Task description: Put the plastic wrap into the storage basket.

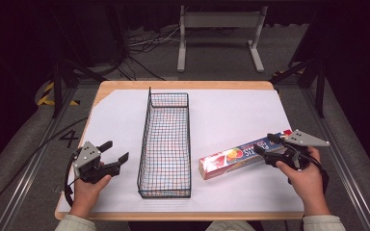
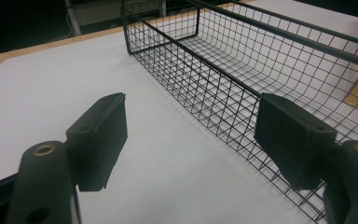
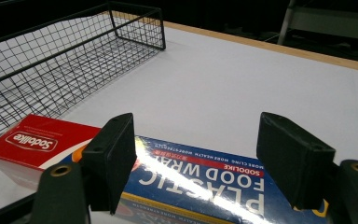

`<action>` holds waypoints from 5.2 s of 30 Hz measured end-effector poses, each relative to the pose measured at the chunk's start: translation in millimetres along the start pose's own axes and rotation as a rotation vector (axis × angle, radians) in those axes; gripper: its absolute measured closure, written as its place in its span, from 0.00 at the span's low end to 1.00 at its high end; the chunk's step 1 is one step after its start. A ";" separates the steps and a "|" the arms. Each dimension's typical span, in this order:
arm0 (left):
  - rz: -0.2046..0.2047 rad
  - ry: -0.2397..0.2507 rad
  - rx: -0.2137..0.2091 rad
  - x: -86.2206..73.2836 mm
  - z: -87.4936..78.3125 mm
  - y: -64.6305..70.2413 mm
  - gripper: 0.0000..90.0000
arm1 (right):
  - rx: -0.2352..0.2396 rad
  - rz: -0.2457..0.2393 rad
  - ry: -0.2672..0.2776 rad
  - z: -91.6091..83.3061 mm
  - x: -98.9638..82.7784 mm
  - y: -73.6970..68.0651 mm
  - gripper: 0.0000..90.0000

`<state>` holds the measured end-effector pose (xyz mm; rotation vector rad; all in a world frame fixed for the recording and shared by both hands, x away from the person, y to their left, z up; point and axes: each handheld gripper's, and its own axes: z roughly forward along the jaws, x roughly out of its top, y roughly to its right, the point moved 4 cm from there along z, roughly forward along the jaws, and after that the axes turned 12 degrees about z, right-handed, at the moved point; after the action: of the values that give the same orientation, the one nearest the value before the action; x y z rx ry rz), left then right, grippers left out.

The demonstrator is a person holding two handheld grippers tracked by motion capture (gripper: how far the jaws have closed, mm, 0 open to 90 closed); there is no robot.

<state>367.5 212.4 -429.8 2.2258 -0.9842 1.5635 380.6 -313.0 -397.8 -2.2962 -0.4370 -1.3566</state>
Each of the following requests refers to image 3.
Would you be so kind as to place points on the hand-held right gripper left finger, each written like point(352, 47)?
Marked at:
point(112, 155)

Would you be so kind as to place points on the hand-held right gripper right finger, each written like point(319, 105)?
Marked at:
point(292, 158)

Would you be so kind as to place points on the blue plastic wrap box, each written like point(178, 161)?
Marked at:
point(199, 183)

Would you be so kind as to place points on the red and white box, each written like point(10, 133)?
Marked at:
point(34, 146)

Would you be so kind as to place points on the metal stand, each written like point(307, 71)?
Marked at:
point(320, 21)

